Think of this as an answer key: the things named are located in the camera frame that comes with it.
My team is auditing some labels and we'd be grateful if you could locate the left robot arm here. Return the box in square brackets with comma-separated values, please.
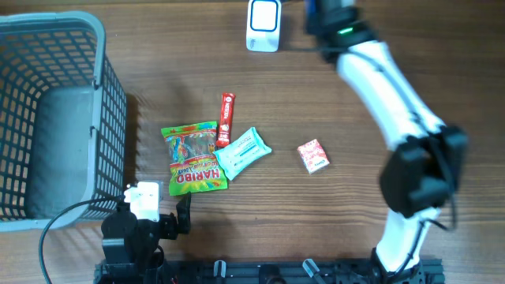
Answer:
[93, 193, 192, 284]

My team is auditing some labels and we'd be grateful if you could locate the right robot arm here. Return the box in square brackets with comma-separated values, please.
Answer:
[305, 0, 469, 283]

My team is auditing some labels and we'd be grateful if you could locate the mint wet wipes pack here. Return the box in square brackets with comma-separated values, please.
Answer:
[214, 127, 272, 180]

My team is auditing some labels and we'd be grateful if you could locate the grey plastic shopping basket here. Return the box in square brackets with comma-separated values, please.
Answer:
[1, 11, 127, 232]

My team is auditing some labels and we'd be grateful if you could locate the red Nescafe stick sachet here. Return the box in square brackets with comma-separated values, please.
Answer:
[216, 92, 236, 148]

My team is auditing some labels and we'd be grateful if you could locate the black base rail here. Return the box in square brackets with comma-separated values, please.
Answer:
[93, 258, 446, 284]

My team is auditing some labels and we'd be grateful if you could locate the white barcode scanner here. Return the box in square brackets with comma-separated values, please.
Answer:
[245, 0, 282, 53]

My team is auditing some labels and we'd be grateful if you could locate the green Haribo worms bag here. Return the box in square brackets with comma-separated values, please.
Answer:
[161, 121, 228, 196]

